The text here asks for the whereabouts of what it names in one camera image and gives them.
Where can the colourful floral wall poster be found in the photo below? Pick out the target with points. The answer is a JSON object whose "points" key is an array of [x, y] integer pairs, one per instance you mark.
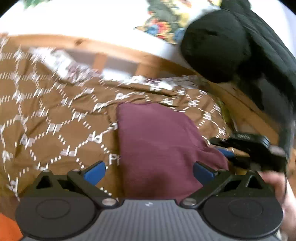
{"points": [[168, 20]]}

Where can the black hanging garment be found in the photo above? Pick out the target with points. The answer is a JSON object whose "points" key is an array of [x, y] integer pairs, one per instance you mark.
{"points": [[234, 45]]}

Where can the right hand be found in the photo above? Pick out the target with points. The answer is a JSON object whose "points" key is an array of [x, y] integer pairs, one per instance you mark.
{"points": [[286, 198]]}

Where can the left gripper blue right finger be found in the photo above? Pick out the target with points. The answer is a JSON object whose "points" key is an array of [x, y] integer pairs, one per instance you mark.
{"points": [[203, 173]]}

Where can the floral white pillow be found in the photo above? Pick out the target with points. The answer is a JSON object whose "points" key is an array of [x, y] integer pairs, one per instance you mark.
{"points": [[75, 66]]}

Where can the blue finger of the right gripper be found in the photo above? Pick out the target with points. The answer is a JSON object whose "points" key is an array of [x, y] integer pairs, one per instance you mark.
{"points": [[226, 153]]}

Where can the brown PF patterned blanket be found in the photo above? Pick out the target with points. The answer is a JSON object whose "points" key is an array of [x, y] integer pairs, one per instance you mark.
{"points": [[51, 123]]}

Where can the maroon long-sleeve shirt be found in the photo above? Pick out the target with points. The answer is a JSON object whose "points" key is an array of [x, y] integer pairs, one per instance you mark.
{"points": [[158, 148]]}

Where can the wooden bed headboard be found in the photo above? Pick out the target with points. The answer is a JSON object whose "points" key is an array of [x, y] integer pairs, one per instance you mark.
{"points": [[246, 114]]}

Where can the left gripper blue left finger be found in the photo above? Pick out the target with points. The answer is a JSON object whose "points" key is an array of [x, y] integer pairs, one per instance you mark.
{"points": [[95, 172]]}

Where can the colourful orange blue bedsheet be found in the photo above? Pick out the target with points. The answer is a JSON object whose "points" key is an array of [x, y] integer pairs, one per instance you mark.
{"points": [[9, 230]]}

